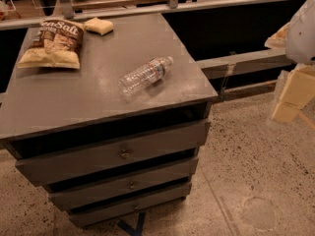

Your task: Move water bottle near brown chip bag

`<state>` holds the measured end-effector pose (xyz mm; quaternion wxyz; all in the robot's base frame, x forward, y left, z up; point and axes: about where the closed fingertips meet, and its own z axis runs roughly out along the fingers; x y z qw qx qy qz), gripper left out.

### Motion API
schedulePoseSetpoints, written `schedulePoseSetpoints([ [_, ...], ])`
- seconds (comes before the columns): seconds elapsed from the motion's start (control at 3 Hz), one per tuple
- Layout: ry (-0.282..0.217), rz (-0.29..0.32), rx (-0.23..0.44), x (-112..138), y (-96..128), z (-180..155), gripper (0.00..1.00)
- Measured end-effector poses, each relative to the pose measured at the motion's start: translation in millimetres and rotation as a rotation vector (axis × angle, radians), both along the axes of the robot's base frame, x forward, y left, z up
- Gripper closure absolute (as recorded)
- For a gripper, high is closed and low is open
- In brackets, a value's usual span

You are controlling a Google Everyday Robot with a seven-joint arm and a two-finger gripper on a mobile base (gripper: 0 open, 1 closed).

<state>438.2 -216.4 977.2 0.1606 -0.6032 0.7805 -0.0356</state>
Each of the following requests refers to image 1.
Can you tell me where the middle grey drawer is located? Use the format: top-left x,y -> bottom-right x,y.
49,156 -> 198,210

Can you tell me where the yellow sponge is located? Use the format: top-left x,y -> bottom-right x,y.
85,18 -> 114,35

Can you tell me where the grey metal railing frame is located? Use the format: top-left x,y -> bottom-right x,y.
0,0 -> 315,103

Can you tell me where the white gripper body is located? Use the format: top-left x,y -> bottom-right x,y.
285,0 -> 315,65

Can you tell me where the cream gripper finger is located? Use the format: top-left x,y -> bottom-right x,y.
265,24 -> 289,49
271,64 -> 315,124

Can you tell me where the bottom grey drawer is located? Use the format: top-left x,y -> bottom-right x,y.
69,182 -> 191,227

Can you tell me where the blue tape cross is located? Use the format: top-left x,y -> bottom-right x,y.
117,211 -> 147,236

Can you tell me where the grey drawer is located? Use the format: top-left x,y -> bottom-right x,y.
49,156 -> 198,210
16,119 -> 210,186
69,182 -> 191,227

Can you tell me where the brown sea salt chip bag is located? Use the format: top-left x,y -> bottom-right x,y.
18,20 -> 85,69

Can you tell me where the top grey drawer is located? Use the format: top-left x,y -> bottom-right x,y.
16,119 -> 210,186

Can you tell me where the grey drawer cabinet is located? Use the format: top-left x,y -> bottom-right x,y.
0,14 -> 216,216

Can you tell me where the clear plastic water bottle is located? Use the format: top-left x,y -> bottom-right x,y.
118,56 -> 174,95

